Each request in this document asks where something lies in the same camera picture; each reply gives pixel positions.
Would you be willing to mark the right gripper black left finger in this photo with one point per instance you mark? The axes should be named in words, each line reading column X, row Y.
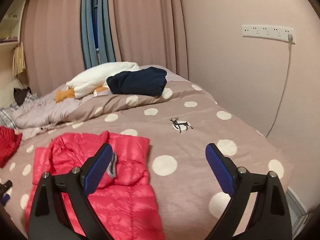
column 61, row 209

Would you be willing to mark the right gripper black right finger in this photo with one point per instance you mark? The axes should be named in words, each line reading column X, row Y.
column 257, row 208

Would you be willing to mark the pink-red puffer jacket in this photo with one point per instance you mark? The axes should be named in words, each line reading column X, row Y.
column 125, row 203

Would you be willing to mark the folded dark red puffer jacket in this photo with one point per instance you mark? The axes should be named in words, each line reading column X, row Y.
column 9, row 143

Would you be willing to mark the grey plaid pillow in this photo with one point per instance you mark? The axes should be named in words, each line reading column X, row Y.
column 7, row 112

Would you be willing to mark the grey crumpled quilt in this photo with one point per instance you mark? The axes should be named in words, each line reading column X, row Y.
column 45, row 114

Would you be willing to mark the beige pillow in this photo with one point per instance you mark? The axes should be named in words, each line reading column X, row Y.
column 7, row 93

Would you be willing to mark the small black garment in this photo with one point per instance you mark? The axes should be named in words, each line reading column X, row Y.
column 21, row 94

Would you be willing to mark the brown polka dot duvet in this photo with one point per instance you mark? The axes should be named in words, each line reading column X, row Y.
column 179, row 125

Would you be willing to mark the navy folded garment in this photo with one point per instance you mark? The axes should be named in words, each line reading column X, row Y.
column 150, row 82

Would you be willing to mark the wooden shelf unit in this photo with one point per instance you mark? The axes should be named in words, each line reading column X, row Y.
column 10, row 38

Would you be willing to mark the pink curtain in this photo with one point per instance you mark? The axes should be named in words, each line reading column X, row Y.
column 143, row 31

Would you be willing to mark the white wall power strip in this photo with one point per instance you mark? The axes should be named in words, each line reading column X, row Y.
column 270, row 32

